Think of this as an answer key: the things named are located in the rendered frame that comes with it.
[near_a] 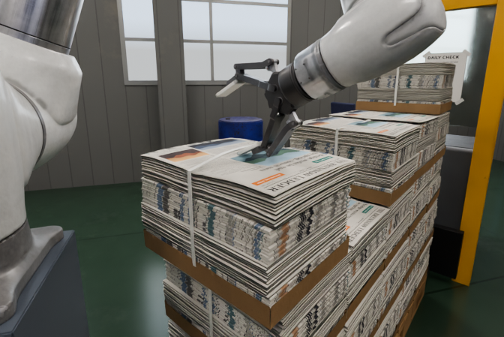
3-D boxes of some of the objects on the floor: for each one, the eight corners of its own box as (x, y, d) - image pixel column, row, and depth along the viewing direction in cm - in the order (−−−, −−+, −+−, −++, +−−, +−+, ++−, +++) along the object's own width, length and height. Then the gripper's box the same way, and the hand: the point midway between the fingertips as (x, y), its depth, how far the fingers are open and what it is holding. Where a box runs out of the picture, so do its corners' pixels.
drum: (256, 175, 394) (256, 114, 377) (268, 188, 345) (269, 120, 328) (216, 178, 381) (214, 115, 364) (223, 193, 332) (221, 121, 315)
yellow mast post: (451, 280, 189) (507, -55, 148) (454, 273, 196) (508, -50, 155) (469, 286, 184) (532, -61, 142) (470, 279, 190) (531, -54, 149)
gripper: (269, 10, 52) (199, 72, 66) (323, 148, 49) (238, 181, 64) (294, 17, 57) (223, 73, 72) (343, 142, 55) (261, 173, 69)
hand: (234, 121), depth 67 cm, fingers open, 13 cm apart
